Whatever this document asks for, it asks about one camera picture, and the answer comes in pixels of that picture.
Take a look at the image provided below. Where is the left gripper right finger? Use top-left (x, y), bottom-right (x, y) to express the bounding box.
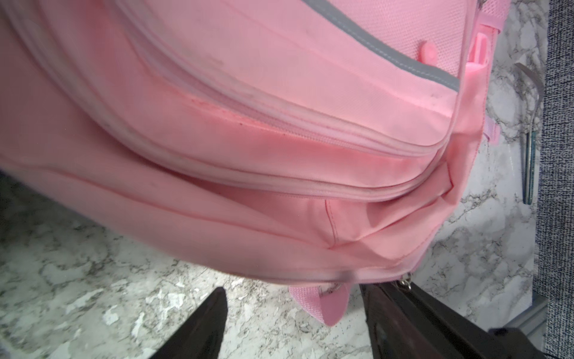
top-left (360, 282), bottom-right (493, 358)

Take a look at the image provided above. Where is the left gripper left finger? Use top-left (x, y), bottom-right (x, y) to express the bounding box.
top-left (150, 287), bottom-right (228, 359)

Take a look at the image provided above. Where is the green pen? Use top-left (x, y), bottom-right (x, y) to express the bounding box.
top-left (515, 63), bottom-right (545, 206)

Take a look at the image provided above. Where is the pink backpack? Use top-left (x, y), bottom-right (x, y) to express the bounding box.
top-left (1, 1), bottom-right (510, 325)

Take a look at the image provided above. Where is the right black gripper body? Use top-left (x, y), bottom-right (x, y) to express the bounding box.
top-left (488, 328), bottom-right (545, 359)

